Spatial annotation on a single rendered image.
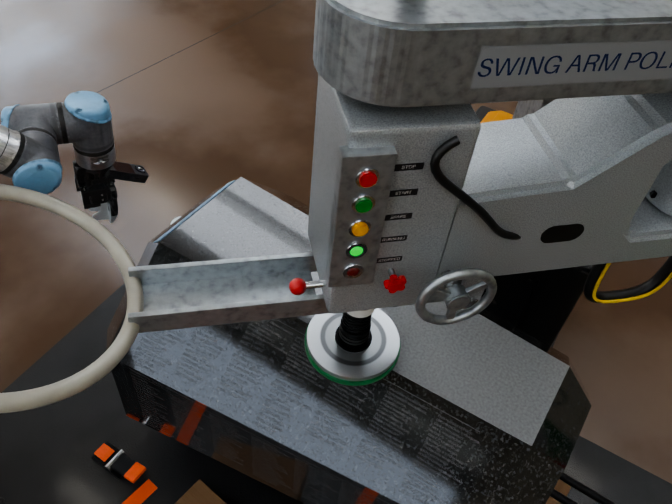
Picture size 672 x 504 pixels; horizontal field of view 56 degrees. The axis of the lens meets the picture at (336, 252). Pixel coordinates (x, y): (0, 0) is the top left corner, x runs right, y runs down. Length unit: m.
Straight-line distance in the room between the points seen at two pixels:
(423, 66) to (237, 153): 2.51
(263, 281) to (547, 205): 0.56
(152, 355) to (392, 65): 1.13
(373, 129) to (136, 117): 2.78
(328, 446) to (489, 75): 0.98
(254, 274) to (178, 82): 2.65
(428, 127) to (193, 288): 0.60
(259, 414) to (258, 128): 2.13
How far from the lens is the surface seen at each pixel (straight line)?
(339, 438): 1.54
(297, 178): 3.16
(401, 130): 0.90
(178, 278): 1.28
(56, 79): 3.98
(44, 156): 1.40
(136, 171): 1.67
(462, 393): 1.49
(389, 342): 1.45
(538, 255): 1.24
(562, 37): 0.91
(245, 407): 1.62
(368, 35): 0.82
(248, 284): 1.28
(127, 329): 1.19
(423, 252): 1.09
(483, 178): 1.09
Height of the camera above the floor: 2.07
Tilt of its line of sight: 47 degrees down
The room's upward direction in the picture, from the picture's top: 7 degrees clockwise
